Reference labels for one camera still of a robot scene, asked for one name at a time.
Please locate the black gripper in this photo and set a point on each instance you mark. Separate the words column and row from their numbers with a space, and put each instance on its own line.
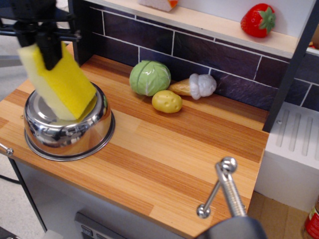
column 28, row 13

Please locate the yellow sponge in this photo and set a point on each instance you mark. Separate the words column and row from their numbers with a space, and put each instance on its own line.
column 65, row 88

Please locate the stainless steel pot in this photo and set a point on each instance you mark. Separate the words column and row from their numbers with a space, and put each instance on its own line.
column 67, row 140

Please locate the white sneaker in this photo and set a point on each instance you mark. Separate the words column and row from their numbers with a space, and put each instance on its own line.
column 62, row 4

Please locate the green toy cabbage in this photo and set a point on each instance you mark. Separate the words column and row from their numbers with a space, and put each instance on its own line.
column 149, row 77

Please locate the small metal knob rod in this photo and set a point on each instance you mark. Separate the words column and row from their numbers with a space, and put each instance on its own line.
column 9, row 151

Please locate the white orange toy on shelf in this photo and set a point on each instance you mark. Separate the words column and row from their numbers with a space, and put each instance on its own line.
column 165, row 5

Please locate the yellow toy potato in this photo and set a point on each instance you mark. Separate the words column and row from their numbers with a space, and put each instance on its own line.
column 167, row 102

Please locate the wooden shelf board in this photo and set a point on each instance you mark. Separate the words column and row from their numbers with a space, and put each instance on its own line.
column 209, row 25

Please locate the toy ice cream cone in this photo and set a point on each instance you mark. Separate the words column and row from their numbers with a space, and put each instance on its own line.
column 196, row 86

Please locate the grey oven control panel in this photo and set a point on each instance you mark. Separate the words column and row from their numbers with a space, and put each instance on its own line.
column 90, row 229

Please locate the red toy strawberry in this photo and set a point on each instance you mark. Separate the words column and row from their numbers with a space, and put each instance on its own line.
column 259, row 21

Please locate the metal clamp screw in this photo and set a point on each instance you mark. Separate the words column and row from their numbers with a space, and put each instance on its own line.
column 224, row 170

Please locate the white drainer sink unit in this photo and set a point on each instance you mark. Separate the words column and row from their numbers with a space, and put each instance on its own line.
column 289, row 171

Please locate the red labelled jar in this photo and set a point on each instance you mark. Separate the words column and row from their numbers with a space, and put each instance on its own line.
column 311, row 226

